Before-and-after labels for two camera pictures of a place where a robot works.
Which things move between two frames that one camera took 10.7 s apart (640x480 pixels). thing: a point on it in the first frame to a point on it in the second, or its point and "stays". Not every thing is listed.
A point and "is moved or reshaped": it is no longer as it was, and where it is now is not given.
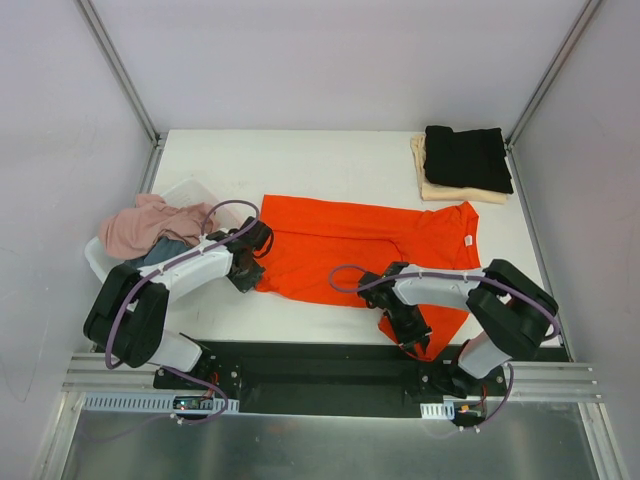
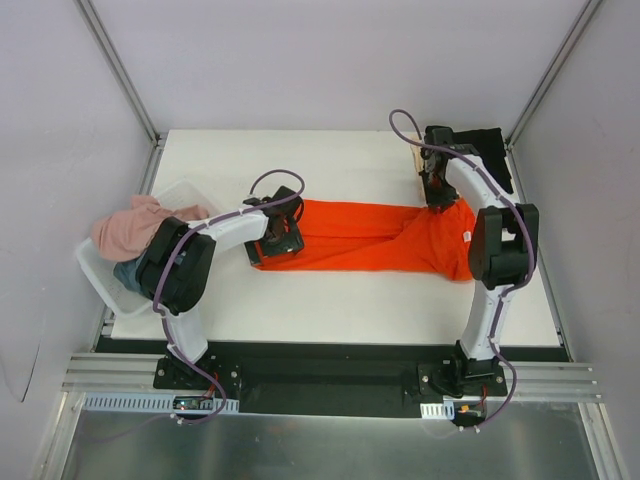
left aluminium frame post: [155, 137] stays
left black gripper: [245, 273] to [278, 250]
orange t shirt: [322, 247] is moved or reshaped
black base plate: [331, 378] stays
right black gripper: [409, 331] to [440, 198]
